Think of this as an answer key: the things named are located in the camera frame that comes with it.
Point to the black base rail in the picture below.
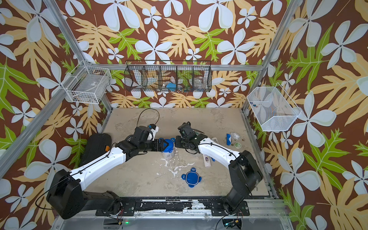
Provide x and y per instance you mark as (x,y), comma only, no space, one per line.
(215,204)

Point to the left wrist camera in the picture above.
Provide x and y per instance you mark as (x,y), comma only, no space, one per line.
(153,129)

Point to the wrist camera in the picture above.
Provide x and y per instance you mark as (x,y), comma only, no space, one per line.
(153,129)
(186,131)

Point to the white wire basket left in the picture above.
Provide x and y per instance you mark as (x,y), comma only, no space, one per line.
(87,83)

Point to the blue small packet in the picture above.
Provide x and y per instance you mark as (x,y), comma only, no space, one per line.
(228,139)

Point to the clear jar blue lid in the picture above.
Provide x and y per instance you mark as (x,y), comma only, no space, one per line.
(168,155)

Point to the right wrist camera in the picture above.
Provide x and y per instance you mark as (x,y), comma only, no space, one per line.
(186,131)

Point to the white toiletry tube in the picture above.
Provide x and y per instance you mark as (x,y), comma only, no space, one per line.
(207,160)

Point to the green round tin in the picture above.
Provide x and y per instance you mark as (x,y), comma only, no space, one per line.
(238,145)

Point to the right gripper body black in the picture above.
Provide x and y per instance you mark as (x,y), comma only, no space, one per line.
(181,142)

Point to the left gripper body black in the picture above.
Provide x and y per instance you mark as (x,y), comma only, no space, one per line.
(150,145)

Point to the blue object in basket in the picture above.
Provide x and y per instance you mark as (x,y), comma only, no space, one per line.
(171,86)

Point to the white mesh basket right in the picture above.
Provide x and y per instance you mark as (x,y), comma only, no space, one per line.
(273,108)

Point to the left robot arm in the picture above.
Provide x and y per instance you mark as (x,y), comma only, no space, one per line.
(67,193)

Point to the black tool case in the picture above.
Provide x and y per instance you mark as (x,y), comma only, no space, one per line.
(95,147)

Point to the black wire basket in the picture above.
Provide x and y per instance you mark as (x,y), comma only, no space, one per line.
(188,75)

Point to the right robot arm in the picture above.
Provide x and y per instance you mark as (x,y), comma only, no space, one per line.
(244,171)

